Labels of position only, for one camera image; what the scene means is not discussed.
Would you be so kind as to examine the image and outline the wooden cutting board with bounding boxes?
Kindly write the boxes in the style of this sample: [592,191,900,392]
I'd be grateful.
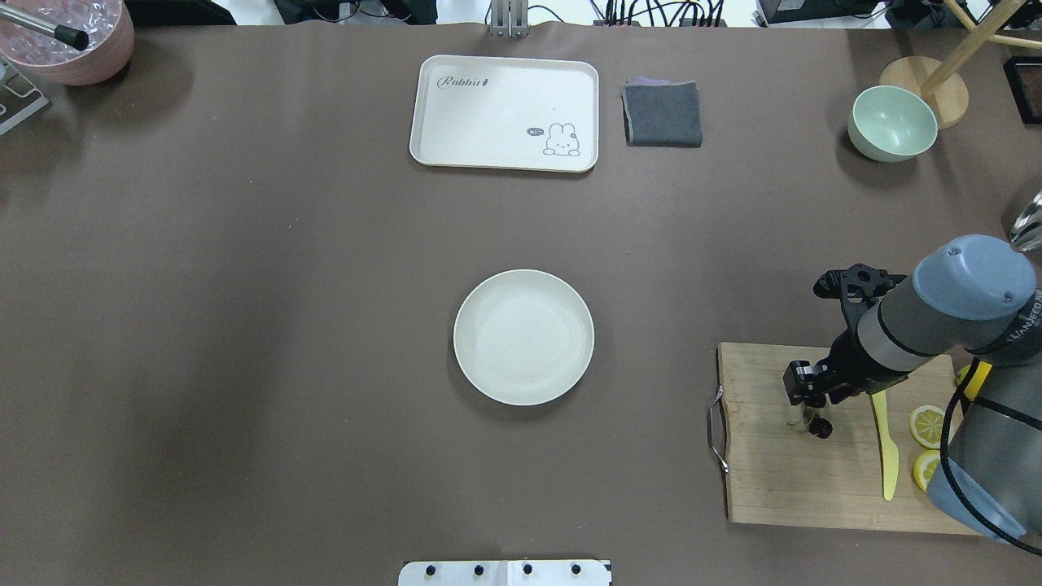
[716,342,969,535]

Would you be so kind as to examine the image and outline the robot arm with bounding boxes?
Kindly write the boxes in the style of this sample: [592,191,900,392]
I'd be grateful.
[784,234,1041,548]

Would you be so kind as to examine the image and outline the yellow plastic knife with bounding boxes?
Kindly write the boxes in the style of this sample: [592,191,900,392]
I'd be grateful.
[869,391,900,500]

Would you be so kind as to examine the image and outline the whole yellow lemon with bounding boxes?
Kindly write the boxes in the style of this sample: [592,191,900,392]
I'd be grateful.
[954,360,992,402]

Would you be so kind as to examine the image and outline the pink bowl with ice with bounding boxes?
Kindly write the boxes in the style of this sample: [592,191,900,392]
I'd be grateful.
[1,1,134,86]

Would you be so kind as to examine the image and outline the dark framed tray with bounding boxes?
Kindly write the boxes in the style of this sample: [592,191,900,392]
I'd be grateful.
[1002,56,1041,124]

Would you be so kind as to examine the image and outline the white wire cup rack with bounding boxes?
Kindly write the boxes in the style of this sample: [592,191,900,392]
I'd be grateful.
[0,56,50,136]

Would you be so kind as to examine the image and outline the grey folded cloth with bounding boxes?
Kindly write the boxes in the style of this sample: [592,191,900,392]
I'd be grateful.
[620,77,703,148]

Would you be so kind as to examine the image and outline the cream round plate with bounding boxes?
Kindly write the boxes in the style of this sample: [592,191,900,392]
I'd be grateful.
[453,269,595,405]

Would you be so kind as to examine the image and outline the lemon half slice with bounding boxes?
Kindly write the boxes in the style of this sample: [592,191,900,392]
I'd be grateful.
[908,405,945,450]

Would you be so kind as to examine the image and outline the aluminium frame post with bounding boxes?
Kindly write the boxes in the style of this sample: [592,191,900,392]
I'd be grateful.
[488,0,531,38]

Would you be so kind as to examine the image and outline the mint green bowl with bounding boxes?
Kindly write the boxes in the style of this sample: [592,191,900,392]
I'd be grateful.
[847,86,940,163]

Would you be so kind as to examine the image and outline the dark red cherry pair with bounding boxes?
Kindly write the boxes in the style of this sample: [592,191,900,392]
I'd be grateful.
[801,409,833,440]

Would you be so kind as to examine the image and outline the wooden cup tree stand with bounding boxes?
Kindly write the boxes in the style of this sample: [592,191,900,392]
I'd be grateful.
[878,1,1040,129]

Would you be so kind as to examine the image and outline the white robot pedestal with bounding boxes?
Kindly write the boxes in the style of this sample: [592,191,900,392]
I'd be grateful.
[397,559,613,585]

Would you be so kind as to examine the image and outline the black tipped metal muddler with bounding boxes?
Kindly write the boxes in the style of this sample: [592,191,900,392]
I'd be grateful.
[1,3,90,51]

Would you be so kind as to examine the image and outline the cream rectangular tray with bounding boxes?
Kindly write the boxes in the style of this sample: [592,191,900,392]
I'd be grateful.
[410,55,600,173]

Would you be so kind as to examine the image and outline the metal scoop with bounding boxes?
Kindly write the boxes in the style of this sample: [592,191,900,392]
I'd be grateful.
[1008,190,1042,253]

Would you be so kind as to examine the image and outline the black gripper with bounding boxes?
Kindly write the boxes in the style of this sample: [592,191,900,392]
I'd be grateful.
[784,329,908,417]

